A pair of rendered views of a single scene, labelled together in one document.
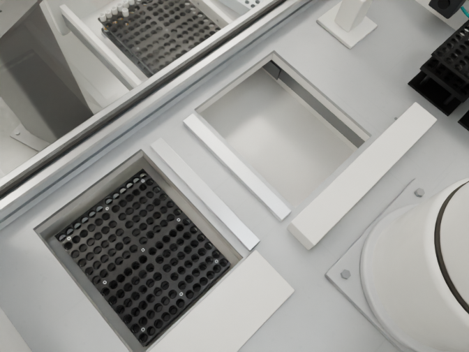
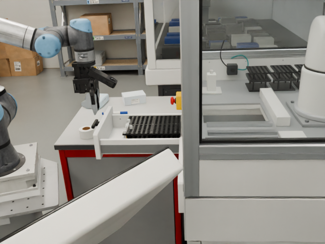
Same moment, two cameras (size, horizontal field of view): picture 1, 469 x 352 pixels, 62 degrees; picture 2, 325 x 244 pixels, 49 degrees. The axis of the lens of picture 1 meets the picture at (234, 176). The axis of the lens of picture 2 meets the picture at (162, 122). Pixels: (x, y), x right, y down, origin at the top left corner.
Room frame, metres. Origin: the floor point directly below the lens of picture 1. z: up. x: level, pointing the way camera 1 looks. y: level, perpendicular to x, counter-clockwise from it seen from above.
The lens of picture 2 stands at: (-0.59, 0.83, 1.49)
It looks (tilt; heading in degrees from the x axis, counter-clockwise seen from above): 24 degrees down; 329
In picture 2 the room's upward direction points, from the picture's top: 3 degrees counter-clockwise
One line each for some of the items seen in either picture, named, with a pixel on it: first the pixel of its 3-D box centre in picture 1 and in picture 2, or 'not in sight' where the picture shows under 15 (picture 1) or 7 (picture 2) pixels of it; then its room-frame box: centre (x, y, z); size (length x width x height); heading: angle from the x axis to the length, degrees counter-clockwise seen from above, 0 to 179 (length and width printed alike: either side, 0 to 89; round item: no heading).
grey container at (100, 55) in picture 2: not in sight; (90, 58); (4.57, -1.02, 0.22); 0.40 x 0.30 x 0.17; 54
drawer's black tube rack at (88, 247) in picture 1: (145, 253); not in sight; (0.11, 0.12, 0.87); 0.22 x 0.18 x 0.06; 54
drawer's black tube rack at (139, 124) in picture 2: not in sight; (153, 131); (0.55, 0.20, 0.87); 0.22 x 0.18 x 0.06; 54
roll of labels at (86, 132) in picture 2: not in sight; (86, 132); (0.90, 0.36, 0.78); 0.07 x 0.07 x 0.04
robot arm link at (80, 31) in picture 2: not in sight; (81, 35); (0.69, 0.40, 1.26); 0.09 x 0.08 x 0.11; 66
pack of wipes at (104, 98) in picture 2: not in sight; (96, 100); (1.26, 0.16, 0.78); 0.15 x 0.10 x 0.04; 136
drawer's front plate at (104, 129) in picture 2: not in sight; (105, 130); (0.67, 0.36, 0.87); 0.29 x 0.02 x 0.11; 144
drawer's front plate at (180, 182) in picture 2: not in sight; (182, 171); (0.23, 0.28, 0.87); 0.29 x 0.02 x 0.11; 144
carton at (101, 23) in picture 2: not in sight; (96, 24); (4.49, -1.15, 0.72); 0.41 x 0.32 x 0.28; 54
